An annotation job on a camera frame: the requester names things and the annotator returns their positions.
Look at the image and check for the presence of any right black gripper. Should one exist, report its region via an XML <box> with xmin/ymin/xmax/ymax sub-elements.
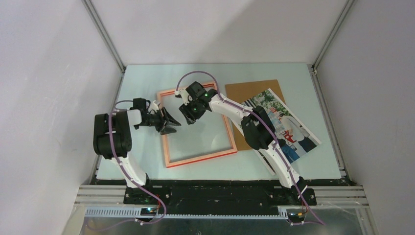
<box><xmin>179</xmin><ymin>98</ymin><xmax>206</xmax><ymax>125</ymax></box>

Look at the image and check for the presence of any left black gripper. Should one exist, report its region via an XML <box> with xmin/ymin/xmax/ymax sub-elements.
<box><xmin>136</xmin><ymin>107</ymin><xmax>181</xmax><ymax>135</ymax></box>

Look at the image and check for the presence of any clear acrylic sheet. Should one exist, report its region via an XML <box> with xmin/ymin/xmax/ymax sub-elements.
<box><xmin>163</xmin><ymin>89</ymin><xmax>233</xmax><ymax>162</ymax></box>

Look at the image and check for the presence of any orange wooden picture frame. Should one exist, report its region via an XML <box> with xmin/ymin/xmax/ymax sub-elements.
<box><xmin>157</xmin><ymin>81</ymin><xmax>238</xmax><ymax>168</ymax></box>

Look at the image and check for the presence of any colourful printed photo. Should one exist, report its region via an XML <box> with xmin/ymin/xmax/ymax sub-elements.
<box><xmin>235</xmin><ymin>89</ymin><xmax>322</xmax><ymax>164</ymax></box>

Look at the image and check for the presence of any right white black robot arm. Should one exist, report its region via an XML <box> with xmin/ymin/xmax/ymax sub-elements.
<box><xmin>174</xmin><ymin>82</ymin><xmax>307</xmax><ymax>205</ymax></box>

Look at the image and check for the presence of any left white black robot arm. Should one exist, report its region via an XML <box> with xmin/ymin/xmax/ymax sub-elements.
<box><xmin>93</xmin><ymin>98</ymin><xmax>181</xmax><ymax>204</ymax></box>

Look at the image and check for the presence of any brown cardboard backing board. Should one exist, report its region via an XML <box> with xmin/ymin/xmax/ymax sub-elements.
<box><xmin>225</xmin><ymin>79</ymin><xmax>285</xmax><ymax>151</ymax></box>

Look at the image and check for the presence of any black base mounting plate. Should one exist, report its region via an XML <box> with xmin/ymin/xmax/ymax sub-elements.
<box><xmin>123</xmin><ymin>179</ymin><xmax>316</xmax><ymax>213</ymax></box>

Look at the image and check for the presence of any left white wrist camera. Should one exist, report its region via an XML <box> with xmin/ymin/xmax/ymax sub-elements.
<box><xmin>149</xmin><ymin>100</ymin><xmax>161</xmax><ymax>113</ymax></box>

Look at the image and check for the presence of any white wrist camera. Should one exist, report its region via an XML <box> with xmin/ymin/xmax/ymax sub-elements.
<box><xmin>149</xmin><ymin>100</ymin><xmax>161</xmax><ymax>113</ymax></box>
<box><xmin>174</xmin><ymin>89</ymin><xmax>192</xmax><ymax>105</ymax></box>

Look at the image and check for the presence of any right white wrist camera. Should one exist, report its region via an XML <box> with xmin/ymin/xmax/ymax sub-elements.
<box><xmin>174</xmin><ymin>89</ymin><xmax>192</xmax><ymax>105</ymax></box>

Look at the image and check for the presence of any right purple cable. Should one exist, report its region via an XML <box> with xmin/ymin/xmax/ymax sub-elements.
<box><xmin>175</xmin><ymin>70</ymin><xmax>326</xmax><ymax>226</ymax></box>

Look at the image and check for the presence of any aluminium front rail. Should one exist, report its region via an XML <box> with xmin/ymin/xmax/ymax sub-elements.
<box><xmin>74</xmin><ymin>186</ymin><xmax>369</xmax><ymax>219</ymax></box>

